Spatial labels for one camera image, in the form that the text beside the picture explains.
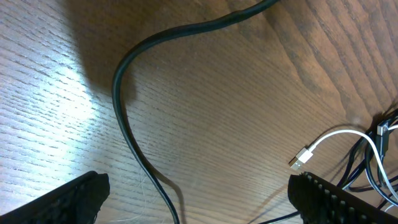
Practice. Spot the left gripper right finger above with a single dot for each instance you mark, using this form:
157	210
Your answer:
320	202

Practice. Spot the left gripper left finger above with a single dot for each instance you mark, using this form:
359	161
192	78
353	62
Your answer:
77	201

